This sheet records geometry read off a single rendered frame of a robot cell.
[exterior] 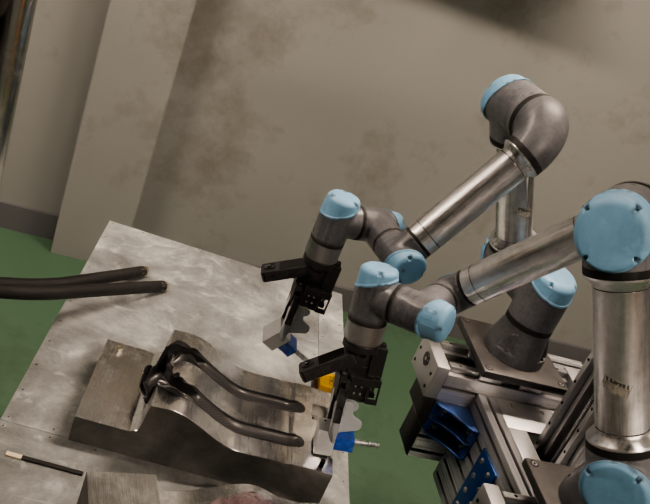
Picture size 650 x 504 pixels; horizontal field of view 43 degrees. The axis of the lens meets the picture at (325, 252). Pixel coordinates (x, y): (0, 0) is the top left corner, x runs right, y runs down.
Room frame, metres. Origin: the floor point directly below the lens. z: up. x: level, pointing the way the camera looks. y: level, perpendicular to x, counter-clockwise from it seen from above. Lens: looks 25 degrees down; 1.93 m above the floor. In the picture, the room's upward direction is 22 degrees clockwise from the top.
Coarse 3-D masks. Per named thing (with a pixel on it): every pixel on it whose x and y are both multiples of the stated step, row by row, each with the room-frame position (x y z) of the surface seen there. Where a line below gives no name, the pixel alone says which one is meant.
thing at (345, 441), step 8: (320, 424) 1.33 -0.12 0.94; (328, 424) 1.34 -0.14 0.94; (320, 432) 1.31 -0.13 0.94; (344, 432) 1.35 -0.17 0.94; (352, 432) 1.36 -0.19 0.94; (320, 440) 1.31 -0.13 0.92; (328, 440) 1.31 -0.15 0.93; (336, 440) 1.32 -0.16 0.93; (344, 440) 1.32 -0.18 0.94; (352, 440) 1.33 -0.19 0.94; (360, 440) 1.35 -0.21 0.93; (320, 448) 1.31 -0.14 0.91; (328, 448) 1.31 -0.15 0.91; (336, 448) 1.32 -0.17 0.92; (344, 448) 1.32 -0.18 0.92; (352, 448) 1.33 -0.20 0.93; (376, 448) 1.35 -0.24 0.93
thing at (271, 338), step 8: (280, 320) 1.61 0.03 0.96; (264, 328) 1.62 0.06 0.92; (272, 328) 1.60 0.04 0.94; (280, 328) 1.59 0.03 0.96; (264, 336) 1.59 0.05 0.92; (272, 336) 1.58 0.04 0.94; (288, 336) 1.59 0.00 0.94; (272, 344) 1.58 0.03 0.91; (280, 344) 1.59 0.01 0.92; (288, 344) 1.59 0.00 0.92; (296, 344) 1.62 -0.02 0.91; (288, 352) 1.60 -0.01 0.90; (296, 352) 1.62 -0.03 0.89; (304, 360) 1.63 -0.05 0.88
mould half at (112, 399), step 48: (192, 336) 1.46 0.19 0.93; (96, 384) 1.29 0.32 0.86; (192, 384) 1.31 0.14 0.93; (240, 384) 1.44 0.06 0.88; (288, 384) 1.50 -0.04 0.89; (96, 432) 1.19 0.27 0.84; (144, 432) 1.21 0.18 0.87; (192, 432) 1.22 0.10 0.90; (288, 432) 1.35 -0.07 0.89; (240, 480) 1.24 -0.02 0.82; (288, 480) 1.26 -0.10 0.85
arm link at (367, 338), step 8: (352, 328) 1.34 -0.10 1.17; (360, 328) 1.33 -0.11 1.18; (368, 328) 1.40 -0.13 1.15; (384, 328) 1.36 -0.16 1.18; (344, 336) 1.35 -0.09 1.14; (352, 336) 1.34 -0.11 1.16; (360, 336) 1.33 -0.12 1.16; (368, 336) 1.33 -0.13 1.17; (376, 336) 1.34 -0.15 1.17; (360, 344) 1.33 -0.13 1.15; (368, 344) 1.33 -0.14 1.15; (376, 344) 1.34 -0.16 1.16
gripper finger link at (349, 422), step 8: (344, 408) 1.32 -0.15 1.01; (352, 408) 1.32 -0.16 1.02; (344, 416) 1.31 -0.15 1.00; (352, 416) 1.32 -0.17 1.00; (336, 424) 1.30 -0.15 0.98; (344, 424) 1.31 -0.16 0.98; (352, 424) 1.31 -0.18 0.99; (360, 424) 1.32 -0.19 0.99; (328, 432) 1.31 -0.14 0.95; (336, 432) 1.30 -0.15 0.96
